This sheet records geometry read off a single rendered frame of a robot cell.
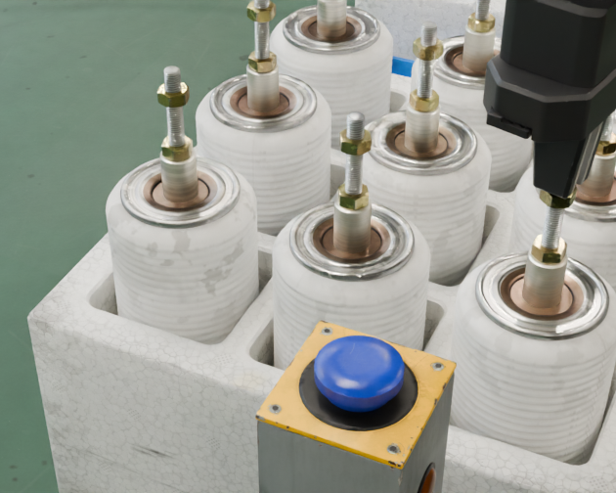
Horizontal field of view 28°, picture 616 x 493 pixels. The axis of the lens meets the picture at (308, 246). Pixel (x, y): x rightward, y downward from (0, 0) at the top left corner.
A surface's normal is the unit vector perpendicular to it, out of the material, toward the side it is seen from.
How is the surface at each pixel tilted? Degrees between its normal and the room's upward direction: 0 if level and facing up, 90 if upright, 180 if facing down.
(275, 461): 90
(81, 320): 0
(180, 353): 0
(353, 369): 0
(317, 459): 90
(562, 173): 90
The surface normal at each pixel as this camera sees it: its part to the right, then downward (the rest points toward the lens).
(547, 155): -0.61, 0.49
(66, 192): 0.00, -0.78
